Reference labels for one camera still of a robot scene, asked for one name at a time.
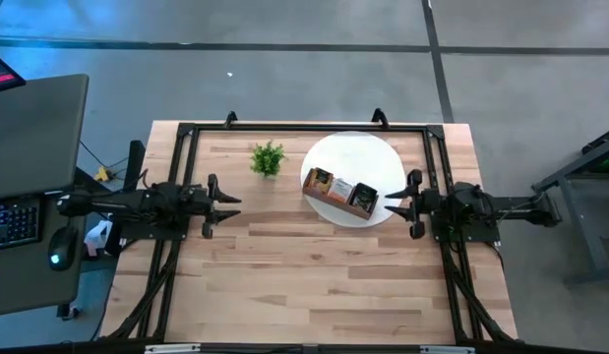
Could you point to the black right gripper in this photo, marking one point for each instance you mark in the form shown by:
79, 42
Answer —
427, 206

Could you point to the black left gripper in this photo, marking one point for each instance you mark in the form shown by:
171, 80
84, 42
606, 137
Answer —
203, 204

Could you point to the dark foil tea packet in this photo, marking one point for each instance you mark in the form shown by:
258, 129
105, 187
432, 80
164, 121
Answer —
364, 196

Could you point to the white orange Tazo tea packet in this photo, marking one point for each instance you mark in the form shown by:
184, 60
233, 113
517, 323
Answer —
341, 190

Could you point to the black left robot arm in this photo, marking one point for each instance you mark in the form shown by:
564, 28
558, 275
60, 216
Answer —
137, 200

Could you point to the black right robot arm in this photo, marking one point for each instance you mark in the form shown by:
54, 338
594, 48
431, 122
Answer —
510, 209

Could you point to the dark wooden tea box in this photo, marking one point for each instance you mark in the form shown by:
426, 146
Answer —
333, 202

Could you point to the tan gold tea packet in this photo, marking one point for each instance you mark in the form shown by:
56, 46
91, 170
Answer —
322, 179

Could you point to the green plant in white pot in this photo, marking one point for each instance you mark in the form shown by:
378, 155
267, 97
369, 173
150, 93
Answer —
267, 159

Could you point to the white round plate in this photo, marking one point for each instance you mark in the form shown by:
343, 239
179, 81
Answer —
358, 152

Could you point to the yellow plug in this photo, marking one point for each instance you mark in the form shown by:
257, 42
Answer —
103, 174

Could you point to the white object under table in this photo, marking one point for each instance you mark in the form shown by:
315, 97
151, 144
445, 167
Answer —
97, 238

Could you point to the black computer mouse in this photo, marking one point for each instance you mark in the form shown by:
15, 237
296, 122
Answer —
63, 248

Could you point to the desk caster wheel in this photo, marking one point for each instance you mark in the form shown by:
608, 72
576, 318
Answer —
69, 312

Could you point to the grey side desk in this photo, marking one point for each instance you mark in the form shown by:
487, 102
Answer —
33, 137

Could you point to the black keyboard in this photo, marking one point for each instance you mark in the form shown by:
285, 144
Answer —
14, 223

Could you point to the screen with pink display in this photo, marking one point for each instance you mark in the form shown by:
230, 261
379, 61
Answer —
1, 74

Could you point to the black frame clamp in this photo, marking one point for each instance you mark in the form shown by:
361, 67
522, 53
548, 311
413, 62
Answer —
380, 117
230, 118

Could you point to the black upright post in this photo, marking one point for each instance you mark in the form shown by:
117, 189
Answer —
135, 164

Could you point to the black aluminium table frame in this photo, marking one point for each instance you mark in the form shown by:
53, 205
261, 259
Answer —
309, 127

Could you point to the silver bracket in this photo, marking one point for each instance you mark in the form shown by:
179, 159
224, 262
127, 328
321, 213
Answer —
171, 349
446, 350

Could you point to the grey metal table frame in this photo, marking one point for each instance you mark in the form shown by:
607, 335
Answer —
574, 172

